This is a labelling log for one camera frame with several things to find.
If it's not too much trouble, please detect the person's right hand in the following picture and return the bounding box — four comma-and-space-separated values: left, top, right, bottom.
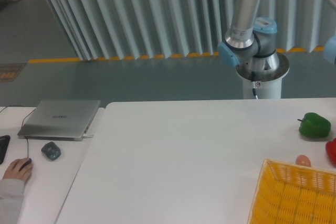
3, 157, 34, 182

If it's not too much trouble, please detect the black computer mouse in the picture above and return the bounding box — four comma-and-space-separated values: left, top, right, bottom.
19, 158, 32, 171

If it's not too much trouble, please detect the grey sleeved forearm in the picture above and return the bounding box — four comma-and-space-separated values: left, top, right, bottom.
1, 179, 25, 223

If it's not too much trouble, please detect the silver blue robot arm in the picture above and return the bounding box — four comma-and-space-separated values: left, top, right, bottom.
217, 0, 335, 67

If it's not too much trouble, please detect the yellow woven basket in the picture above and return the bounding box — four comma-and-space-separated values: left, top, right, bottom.
248, 159, 335, 223

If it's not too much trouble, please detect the green bell pepper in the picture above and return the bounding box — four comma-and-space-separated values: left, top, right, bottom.
298, 112, 331, 138

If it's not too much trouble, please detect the red bell pepper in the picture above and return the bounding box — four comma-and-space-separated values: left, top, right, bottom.
325, 138, 336, 165

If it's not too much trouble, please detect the black keyboard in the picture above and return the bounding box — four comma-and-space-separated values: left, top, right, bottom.
0, 135, 11, 164

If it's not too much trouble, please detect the white side table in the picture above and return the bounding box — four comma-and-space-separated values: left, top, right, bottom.
1, 106, 104, 223

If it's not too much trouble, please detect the dark grey small device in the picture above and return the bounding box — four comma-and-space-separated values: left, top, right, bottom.
41, 142, 61, 161

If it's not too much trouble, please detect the silver closed laptop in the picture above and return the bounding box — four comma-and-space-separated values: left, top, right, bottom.
17, 100, 100, 141

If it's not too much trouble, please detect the white folding partition screen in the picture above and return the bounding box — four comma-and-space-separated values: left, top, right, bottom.
48, 0, 335, 60

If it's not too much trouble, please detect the brown egg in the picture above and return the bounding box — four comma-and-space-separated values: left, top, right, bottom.
295, 155, 311, 167

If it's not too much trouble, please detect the black mouse cable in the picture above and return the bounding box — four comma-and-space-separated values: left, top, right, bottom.
0, 105, 40, 159

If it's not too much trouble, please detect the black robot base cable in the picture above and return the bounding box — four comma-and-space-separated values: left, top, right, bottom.
250, 70, 260, 100

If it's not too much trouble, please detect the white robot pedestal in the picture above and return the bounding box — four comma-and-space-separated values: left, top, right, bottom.
236, 52, 289, 99

